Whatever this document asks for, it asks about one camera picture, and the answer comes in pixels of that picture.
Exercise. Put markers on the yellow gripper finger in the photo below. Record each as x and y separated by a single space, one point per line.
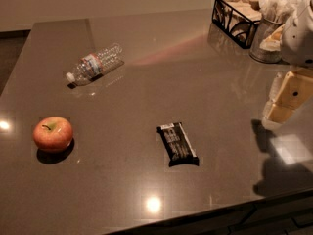
296 88

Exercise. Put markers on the black rxbar chocolate bar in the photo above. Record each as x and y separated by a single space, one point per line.
177 144

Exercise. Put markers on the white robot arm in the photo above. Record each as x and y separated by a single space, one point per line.
296 48

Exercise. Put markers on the red apple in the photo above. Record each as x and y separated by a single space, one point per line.
53 134

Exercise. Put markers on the metal cup with packets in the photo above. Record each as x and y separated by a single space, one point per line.
266 44

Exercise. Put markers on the clear plastic water bottle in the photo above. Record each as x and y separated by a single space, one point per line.
95 65

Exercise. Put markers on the black wire napkin basket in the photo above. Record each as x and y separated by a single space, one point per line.
239 19

